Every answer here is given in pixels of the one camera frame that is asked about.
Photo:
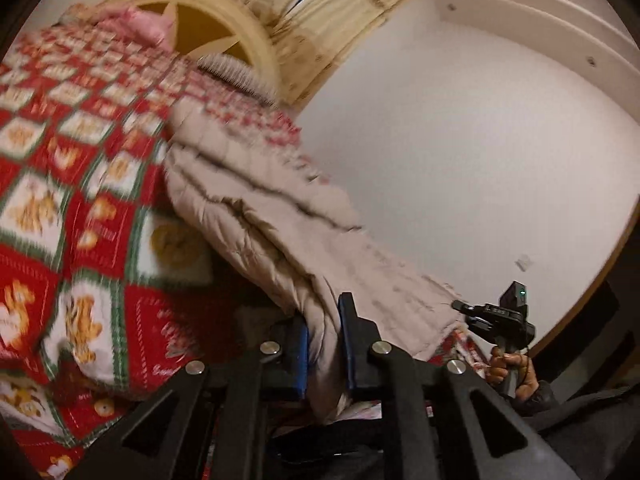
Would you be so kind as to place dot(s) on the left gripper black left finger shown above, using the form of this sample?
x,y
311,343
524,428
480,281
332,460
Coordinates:
x,y
206,417

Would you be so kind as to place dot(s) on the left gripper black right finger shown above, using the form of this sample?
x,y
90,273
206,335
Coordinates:
x,y
438,422

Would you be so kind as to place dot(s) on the beige quilted puffer jacket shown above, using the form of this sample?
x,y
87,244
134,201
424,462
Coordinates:
x,y
302,243

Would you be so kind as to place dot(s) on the person's right hand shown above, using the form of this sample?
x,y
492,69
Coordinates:
x,y
502,363

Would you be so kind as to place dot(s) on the red patchwork bear bedspread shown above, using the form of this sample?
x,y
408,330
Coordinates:
x,y
106,291

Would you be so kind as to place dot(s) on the striped pillow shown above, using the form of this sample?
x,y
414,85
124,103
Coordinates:
x,y
240,75

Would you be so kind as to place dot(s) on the right beige patterned curtain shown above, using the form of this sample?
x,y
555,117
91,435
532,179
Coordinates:
x,y
314,39

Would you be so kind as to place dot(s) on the cream arched wooden headboard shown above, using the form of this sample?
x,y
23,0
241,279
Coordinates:
x,y
202,27

